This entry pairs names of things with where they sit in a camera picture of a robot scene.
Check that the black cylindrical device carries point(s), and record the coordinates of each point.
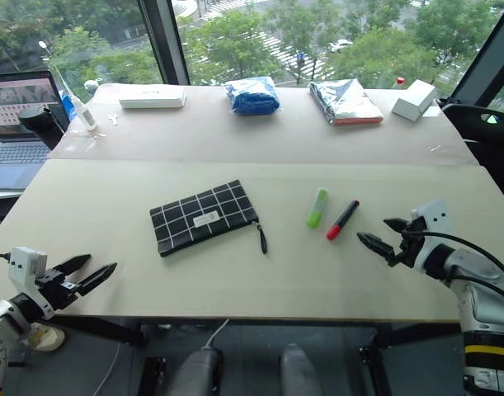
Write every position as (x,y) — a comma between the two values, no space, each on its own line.
(41,123)

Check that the flat white box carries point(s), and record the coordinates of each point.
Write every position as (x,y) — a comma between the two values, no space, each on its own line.
(152,99)

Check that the small white cardboard box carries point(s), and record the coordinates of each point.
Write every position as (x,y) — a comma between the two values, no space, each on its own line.
(412,101)

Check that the black chair with green light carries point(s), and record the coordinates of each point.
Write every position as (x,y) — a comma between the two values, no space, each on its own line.
(482,136)

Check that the white glue tube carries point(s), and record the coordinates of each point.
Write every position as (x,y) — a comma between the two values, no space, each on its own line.
(84,113)

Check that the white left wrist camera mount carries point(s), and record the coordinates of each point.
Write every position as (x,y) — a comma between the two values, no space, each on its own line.
(22,264)

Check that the dark slanted window frame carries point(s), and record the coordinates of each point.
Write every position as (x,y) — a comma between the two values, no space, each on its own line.
(488,53)

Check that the red bottle cap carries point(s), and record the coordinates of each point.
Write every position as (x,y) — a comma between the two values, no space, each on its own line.
(400,80)

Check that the red and black marker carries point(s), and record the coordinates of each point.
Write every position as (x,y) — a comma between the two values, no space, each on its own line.
(342,220)

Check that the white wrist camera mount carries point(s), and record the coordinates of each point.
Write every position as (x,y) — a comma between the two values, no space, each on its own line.
(437,218)
(22,264)

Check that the open laptop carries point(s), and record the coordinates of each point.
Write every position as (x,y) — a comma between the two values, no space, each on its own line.
(16,136)

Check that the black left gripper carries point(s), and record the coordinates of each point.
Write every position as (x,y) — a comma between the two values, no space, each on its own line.
(55,290)

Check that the silver foil package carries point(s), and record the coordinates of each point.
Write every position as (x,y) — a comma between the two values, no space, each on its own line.
(346,105)

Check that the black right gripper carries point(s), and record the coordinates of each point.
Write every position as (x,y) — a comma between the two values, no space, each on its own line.
(411,245)

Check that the blue cloth in plastic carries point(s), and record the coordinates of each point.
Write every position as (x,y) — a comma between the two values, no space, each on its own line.
(253,99)

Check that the black metal table frame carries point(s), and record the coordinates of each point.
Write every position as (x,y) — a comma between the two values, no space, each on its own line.
(111,332)

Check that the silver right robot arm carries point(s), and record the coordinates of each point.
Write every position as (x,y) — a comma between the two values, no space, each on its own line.
(482,297)

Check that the dark rounded grey shape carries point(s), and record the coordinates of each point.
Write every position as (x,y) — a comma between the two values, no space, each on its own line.
(200,371)

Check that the green highlighter pen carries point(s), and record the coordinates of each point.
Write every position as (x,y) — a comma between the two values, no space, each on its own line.
(316,210)

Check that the clear plastic wrapper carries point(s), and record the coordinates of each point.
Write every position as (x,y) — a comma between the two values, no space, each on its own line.
(86,138)

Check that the blue plastic bag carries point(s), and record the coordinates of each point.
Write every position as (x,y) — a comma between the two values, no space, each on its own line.
(68,105)

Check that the black grid-pattern pouch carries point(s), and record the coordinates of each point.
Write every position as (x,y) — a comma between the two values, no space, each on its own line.
(198,218)

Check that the small clear plastic scrap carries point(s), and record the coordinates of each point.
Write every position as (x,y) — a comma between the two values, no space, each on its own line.
(434,147)

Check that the dark window pillar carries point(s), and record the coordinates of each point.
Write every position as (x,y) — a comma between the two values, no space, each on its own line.
(165,41)

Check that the small white plastic piece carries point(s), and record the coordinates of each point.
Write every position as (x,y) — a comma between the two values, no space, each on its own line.
(114,120)

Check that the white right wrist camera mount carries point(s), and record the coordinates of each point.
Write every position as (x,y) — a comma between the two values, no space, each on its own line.
(437,218)

